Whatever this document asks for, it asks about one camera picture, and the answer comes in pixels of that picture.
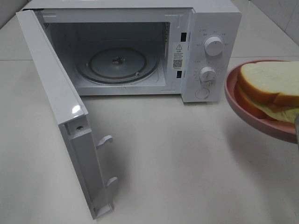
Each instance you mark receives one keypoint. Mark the round white door button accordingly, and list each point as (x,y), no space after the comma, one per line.
(202,93)

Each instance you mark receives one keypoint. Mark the white timer knob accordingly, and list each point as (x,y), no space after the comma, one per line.
(207,75)

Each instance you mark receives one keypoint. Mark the white microwave door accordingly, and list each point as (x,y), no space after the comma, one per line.
(70,114)

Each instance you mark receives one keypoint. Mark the white bread sandwich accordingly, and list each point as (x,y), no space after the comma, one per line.
(269,89)

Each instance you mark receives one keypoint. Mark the pink round plate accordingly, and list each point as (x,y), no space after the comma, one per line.
(277,129)

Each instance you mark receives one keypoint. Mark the glass microwave turntable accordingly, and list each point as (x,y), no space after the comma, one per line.
(119,65)

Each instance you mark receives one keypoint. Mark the white warning label sticker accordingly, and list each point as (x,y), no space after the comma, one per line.
(178,55)

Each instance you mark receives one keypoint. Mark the white microwave oven body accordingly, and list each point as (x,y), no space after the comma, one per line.
(84,27)

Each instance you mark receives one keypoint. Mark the upper white power knob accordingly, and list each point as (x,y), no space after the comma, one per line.
(213,45)

